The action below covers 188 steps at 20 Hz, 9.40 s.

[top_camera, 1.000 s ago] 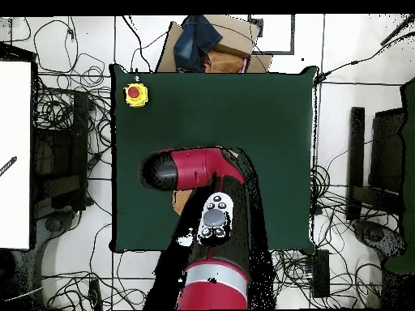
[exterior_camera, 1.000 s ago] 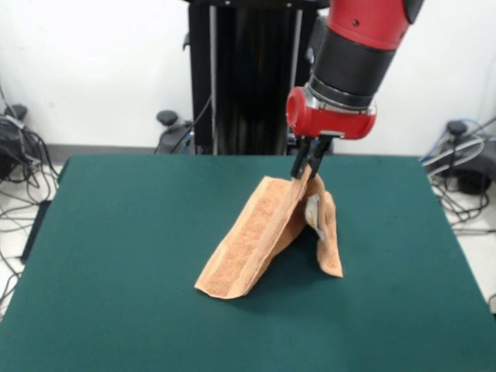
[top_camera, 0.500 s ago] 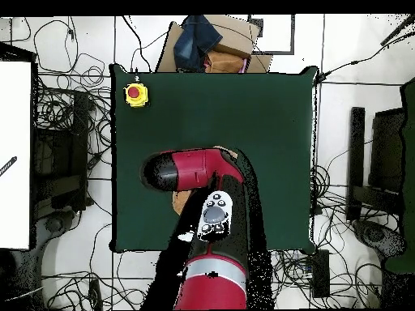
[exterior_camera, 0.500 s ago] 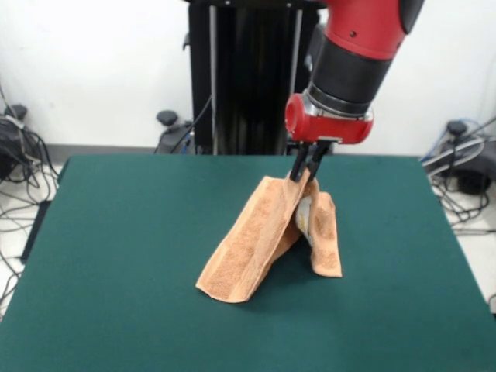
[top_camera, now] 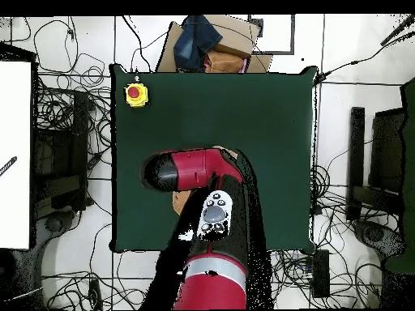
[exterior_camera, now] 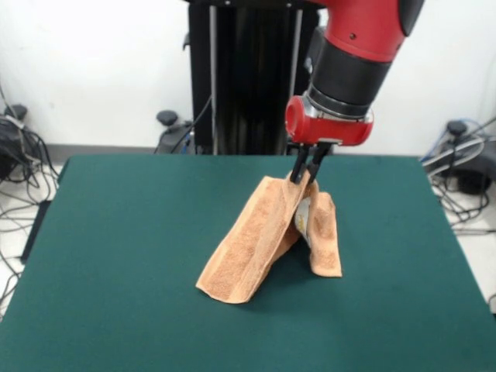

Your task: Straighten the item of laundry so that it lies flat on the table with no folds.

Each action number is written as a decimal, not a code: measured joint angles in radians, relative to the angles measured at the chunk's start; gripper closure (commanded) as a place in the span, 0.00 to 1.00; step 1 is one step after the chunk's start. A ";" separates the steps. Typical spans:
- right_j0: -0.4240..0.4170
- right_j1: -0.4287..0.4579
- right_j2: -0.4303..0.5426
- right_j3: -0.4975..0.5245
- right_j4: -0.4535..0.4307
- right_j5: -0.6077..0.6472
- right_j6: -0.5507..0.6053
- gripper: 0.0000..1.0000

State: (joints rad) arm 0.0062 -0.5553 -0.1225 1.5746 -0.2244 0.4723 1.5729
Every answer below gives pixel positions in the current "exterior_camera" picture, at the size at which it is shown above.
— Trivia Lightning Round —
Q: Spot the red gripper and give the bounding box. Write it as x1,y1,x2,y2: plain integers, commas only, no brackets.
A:
284,95,376,185

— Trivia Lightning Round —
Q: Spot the tan terry towel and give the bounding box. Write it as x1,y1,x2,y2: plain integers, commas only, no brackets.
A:
195,172,344,305

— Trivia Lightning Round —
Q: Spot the black stand base foot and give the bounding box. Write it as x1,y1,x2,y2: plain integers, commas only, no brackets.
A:
0,104,51,183
422,119,496,195

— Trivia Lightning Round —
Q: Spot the dark green table cloth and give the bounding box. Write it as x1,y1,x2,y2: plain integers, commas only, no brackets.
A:
0,154,496,372

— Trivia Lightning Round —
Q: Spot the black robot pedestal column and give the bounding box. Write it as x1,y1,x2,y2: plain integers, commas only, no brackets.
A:
181,0,330,156

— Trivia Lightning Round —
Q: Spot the floor cable tangle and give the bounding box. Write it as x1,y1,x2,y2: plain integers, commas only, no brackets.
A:
420,115,496,237
0,127,59,322

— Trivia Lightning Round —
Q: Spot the black pedestal foot knob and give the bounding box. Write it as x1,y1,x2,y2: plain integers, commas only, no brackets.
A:
154,110,195,155

